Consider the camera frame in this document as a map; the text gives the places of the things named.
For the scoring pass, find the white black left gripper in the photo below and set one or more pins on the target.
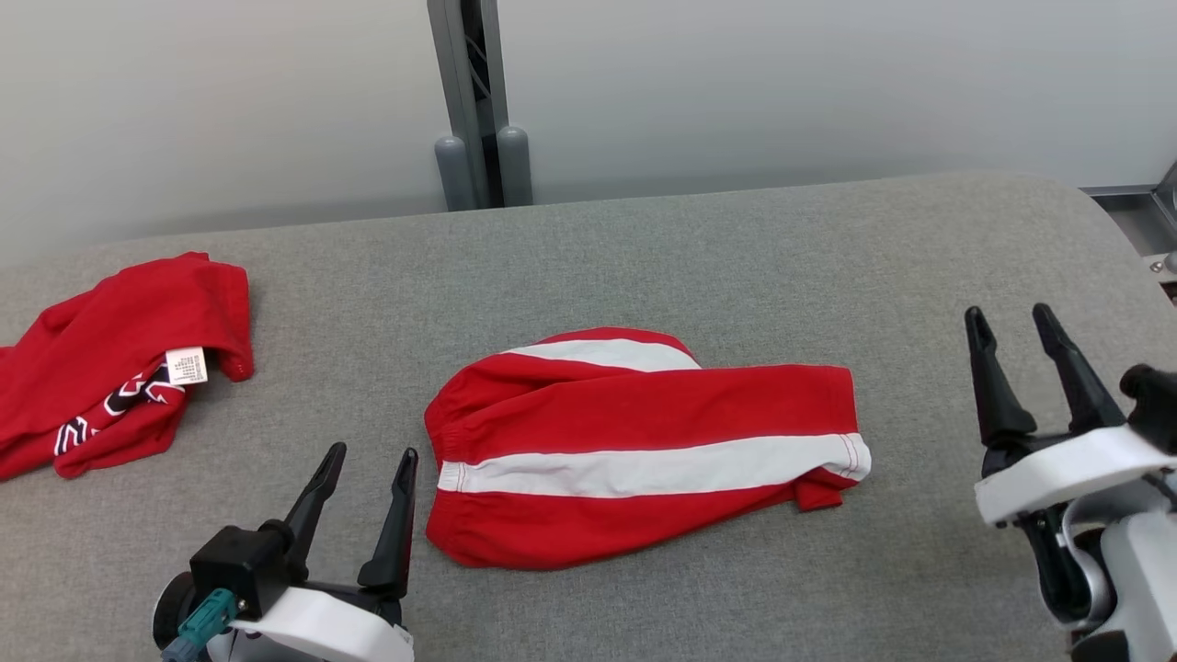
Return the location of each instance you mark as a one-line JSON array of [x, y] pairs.
[[322, 630]]

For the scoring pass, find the red jersey with white sleeves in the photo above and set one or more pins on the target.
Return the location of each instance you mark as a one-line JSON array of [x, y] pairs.
[[110, 349]]

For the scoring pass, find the grey metal partition post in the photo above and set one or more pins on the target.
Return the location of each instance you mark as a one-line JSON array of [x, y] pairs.
[[452, 83]]

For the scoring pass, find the red shorts with white stripes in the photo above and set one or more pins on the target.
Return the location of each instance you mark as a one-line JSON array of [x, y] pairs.
[[644, 414]]

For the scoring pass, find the grey cylinder post foot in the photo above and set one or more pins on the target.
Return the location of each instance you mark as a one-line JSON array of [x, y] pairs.
[[515, 170], [453, 179]]

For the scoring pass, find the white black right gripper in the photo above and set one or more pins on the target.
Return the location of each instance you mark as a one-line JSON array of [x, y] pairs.
[[1057, 469]]

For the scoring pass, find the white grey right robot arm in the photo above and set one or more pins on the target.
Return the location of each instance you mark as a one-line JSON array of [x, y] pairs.
[[1136, 570]]

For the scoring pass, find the grey metal floor frame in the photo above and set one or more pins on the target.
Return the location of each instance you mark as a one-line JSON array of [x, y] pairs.
[[1136, 216]]

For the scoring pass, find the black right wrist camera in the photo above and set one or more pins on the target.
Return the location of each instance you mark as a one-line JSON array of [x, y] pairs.
[[1154, 405]]

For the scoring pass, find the teal left camera connector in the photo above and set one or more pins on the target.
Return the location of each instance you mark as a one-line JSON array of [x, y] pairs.
[[207, 621]]

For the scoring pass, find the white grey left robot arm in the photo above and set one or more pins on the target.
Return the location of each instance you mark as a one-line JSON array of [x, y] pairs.
[[170, 611]]

